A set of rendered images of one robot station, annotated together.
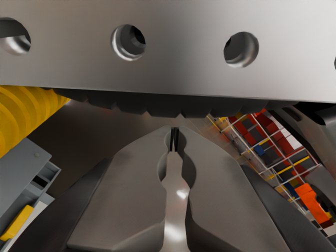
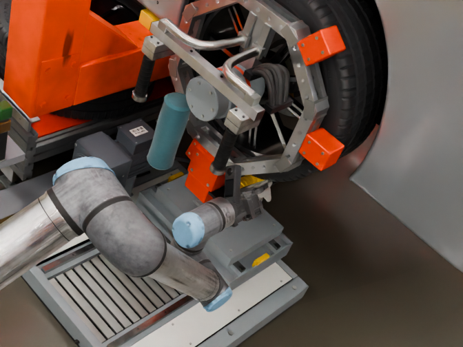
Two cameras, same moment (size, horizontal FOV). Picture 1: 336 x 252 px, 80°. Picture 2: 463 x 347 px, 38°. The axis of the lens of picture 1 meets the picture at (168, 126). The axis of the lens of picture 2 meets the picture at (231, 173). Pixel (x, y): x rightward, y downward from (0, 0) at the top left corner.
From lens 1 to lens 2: 1.98 m
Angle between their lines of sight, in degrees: 49
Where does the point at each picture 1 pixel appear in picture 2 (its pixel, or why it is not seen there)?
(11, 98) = (247, 180)
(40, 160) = (275, 228)
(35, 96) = (253, 179)
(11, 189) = (258, 237)
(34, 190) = (272, 248)
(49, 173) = (284, 244)
